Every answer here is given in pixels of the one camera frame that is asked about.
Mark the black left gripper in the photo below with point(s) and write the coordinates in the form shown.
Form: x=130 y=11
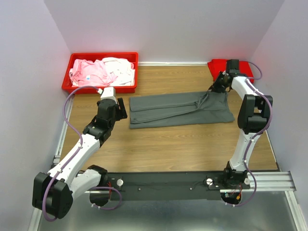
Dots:
x=121 y=112

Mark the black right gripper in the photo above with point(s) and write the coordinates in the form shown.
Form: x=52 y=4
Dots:
x=214 y=87

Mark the dark grey t shirt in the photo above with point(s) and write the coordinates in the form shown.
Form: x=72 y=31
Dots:
x=179 y=109

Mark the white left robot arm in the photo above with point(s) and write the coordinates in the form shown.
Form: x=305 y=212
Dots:
x=55 y=191

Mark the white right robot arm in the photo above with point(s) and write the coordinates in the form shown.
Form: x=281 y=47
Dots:
x=254 y=118

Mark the folded red t shirt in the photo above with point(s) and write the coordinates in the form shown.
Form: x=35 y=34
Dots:
x=219 y=65

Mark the white t shirt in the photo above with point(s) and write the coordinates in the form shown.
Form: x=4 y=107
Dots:
x=121 y=70

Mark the pink t shirt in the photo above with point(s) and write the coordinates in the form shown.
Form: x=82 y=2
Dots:
x=89 y=73

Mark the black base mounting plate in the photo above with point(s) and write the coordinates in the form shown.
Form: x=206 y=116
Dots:
x=166 y=186

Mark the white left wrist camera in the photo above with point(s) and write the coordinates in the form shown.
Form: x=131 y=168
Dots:
x=107 y=93

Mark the aluminium frame rail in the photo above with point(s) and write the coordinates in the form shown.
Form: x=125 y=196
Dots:
x=260 y=181

